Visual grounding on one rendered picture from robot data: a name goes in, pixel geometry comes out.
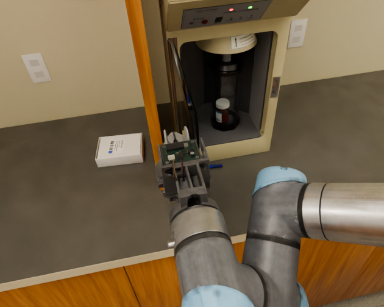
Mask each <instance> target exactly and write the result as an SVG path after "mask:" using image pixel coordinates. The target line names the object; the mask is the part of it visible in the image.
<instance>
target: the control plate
mask: <svg viewBox="0 0 384 307"><path fill-rule="evenodd" d="M272 1H273V0H263V1H254V2H244V3H238V4H228V5H218V6H213V7H203V8H197V9H187V10H183V17H182V24H181V29H187V28H193V27H202V26H211V25H217V24H226V23H235V22H241V21H250V20H255V19H261V17H262V16H263V14H264V13H265V11H266V10H267V8H268V7H269V5H270V4H271V3H272ZM249 6H252V8H251V9H249V8H248V7H249ZM231 8H233V10H232V11H229V9H231ZM251 14H253V16H252V18H251V17H250V16H249V15H251ZM241 15H243V17H242V19H241V18H239V16H241ZM222 16H223V18H222V21H221V22H219V23H215V19H216V18H217V17H222ZM229 17H233V18H232V20H230V19H229ZM203 20H208V23H206V24H202V21H203ZM190 22H194V24H190Z"/></svg>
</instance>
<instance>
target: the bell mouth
mask: <svg viewBox="0 0 384 307"><path fill-rule="evenodd" d="M256 44H257V37H256V35H255V33H253V34H244V35H235V36H231V37H221V38H212V39H208V40H198V41H196V45H197V46H198V47H199V48H200V49H202V50H203V51H206V52H210V53H214V54H237V53H240V52H244V51H248V50H250V49H251V48H253V47H254V46H255V45H256Z"/></svg>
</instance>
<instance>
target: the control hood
mask: <svg viewBox="0 0 384 307"><path fill-rule="evenodd" d="M254 1H263V0H162V3H163V12H164V18H165V28H166V31H168V32H172V31H177V30H187V29H195V28H201V27H193V28H187V29H181V24H182V17H183V10H187V9H197V8H203V7H213V6H218V5H228V4H238V3H244V2H254ZM308 2H309V0H273V1H272V3H271V4H270V5H269V7H268V8H267V10H266V11H265V13H264V14H263V16H262V17H261V19H255V20H250V21H258V20H264V19H273V18H282V17H287V16H296V15H297V14H298V13H299V12H300V11H301V10H302V9H303V7H304V6H305V5H306V4H307V3H308ZM243 22H249V21H241V22H235V23H243ZM226 24H234V23H226ZM220 25H225V24H217V25H211V26H220ZM202 27H210V26H202Z"/></svg>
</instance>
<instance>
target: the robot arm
mask: <svg viewBox="0 0 384 307"><path fill-rule="evenodd" d="M163 133H164V138H165V142H164V143H163V144H162V145H160V146H159V144H158V145H157V148H158V155H159V159H160V160H159V161H158V163H157V164H156V166H155V173H156V178H157V181H158V188H164V191H163V195H164V197H166V198H168V199H169V200H170V202H173V201H177V205H175V206H174V207H173V208H172V210H171V211H170V214H169V220H170V224H171V226H170V230H171V237H172V241H168V248H169V249H172V248H174V257H175V261H176V268H177V275H178V279H179V286H180V293H181V298H182V307H309V304H308V298H307V295H306V293H305V290H304V288H303V287H302V286H301V285H300V284H299V283H298V282H297V271H298V265H299V253H300V244H301V238H310V239H319V240H325V241H335V242H345V243H351V244H361V245H371V246H377V247H384V183H307V178H306V176H305V175H304V174H303V173H302V172H301V171H298V170H296V169H293V168H283V167H281V166H271V167H267V168H264V169H262V170H261V171H260V172H259V173H258V175H257V179H256V183H255V188H254V192H253V193H252V197H251V199H252V205H251V212H250V216H249V223H248V228H247V235H246V240H245V245H244V252H243V259H242V263H239V262H238V260H237V257H236V254H235V250H234V248H233V245H232V241H231V238H230V235H229V231H228V229H227V225H226V222H225V219H224V216H223V214H222V212H220V210H219V207H218V204H217V203H216V202H215V201H214V200H213V199H211V198H208V193H207V191H208V190H209V189H210V179H211V173H210V159H209V157H208V153H207V150H206V148H205V145H204V142H203V139H202V137H200V145H201V152H202V155H201V153H200V151H199V148H198V145H197V142H196V140H195V139H192V140H190V138H189V134H188V129H187V127H184V130H183V135H181V134H179V133H177V132H171V133H170V134H169V135H168V137H167V135H166V130H164V131H163Z"/></svg>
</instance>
